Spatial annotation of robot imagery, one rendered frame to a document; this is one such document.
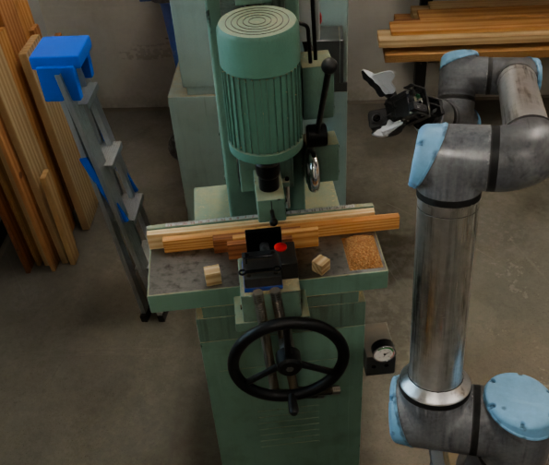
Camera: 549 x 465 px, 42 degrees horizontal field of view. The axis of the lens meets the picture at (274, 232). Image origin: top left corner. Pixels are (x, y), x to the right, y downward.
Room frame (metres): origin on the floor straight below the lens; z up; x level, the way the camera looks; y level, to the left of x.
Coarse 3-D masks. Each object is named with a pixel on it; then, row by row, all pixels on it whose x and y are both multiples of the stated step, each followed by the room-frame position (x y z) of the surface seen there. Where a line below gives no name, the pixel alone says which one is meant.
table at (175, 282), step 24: (336, 240) 1.40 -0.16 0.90; (168, 264) 1.35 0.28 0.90; (192, 264) 1.35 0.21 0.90; (216, 264) 1.34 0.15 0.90; (336, 264) 1.31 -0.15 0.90; (384, 264) 1.30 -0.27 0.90; (168, 288) 1.27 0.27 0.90; (192, 288) 1.26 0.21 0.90; (216, 288) 1.25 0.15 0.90; (312, 288) 1.26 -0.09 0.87; (336, 288) 1.27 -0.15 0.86; (360, 288) 1.27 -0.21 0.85; (240, 312) 1.20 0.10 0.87
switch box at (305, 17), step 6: (300, 0) 1.70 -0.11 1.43; (306, 0) 1.70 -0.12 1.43; (318, 0) 1.70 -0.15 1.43; (300, 6) 1.70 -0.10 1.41; (306, 6) 1.70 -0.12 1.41; (318, 6) 1.70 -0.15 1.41; (300, 12) 1.70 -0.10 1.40; (306, 12) 1.70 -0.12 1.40; (318, 12) 1.70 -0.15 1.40; (300, 18) 1.70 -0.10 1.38; (306, 18) 1.70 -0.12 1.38; (318, 18) 1.70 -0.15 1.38; (318, 24) 1.70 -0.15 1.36; (300, 30) 1.70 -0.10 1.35; (318, 30) 1.70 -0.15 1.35; (300, 36) 1.70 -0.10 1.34; (318, 36) 1.70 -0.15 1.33
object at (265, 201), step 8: (256, 176) 1.47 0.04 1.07; (280, 176) 1.47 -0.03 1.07; (256, 184) 1.44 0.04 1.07; (280, 184) 1.44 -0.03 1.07; (256, 192) 1.41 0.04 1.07; (264, 192) 1.41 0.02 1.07; (272, 192) 1.40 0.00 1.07; (280, 192) 1.40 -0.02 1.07; (256, 200) 1.45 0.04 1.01; (264, 200) 1.37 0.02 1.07; (272, 200) 1.37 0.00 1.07; (280, 200) 1.37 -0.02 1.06; (264, 208) 1.37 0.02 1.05; (272, 208) 1.37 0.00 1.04; (280, 208) 1.37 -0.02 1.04; (264, 216) 1.37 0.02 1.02; (280, 216) 1.37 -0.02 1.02
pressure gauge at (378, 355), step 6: (378, 342) 1.22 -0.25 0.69; (384, 342) 1.22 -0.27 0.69; (390, 342) 1.23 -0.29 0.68; (372, 348) 1.22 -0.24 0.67; (378, 348) 1.21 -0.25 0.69; (384, 348) 1.21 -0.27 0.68; (390, 348) 1.21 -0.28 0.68; (378, 354) 1.21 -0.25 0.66; (390, 354) 1.21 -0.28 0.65; (378, 360) 1.21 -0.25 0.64; (384, 360) 1.21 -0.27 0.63
